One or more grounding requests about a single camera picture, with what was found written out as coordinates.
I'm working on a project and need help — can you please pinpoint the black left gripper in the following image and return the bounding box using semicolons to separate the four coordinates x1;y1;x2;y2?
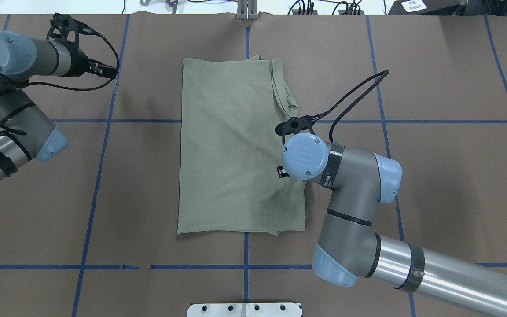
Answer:
86;59;118;79

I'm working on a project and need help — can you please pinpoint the light green long-sleeve shirt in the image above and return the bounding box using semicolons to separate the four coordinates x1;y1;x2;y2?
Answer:
177;55;306;236

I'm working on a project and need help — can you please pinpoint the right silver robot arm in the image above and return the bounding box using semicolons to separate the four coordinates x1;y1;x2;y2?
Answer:
278;132;507;317

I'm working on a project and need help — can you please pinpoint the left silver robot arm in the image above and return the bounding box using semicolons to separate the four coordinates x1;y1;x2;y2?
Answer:
0;26;120;181

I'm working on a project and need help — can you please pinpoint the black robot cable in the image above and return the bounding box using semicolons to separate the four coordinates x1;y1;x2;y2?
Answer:
313;70;390;142

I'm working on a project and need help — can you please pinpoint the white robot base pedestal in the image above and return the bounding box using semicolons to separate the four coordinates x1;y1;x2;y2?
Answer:
187;302;304;317

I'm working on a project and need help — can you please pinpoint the aluminium frame post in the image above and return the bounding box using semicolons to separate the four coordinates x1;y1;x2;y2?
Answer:
237;0;259;21

